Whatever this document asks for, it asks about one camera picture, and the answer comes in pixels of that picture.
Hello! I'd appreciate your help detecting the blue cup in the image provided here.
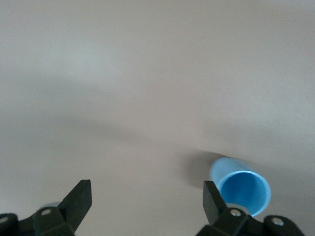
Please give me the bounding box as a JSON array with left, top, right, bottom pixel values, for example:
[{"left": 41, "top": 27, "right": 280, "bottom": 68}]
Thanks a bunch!
[{"left": 209, "top": 157, "right": 272, "bottom": 217}]

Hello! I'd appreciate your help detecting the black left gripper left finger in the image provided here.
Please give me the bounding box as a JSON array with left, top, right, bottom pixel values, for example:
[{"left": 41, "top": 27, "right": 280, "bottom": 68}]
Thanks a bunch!
[{"left": 0, "top": 179, "right": 93, "bottom": 236}]

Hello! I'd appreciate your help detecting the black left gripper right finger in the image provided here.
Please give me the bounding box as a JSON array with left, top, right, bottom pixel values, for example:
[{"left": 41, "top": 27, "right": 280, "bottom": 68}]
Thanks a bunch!
[{"left": 196, "top": 180, "right": 306, "bottom": 236}]

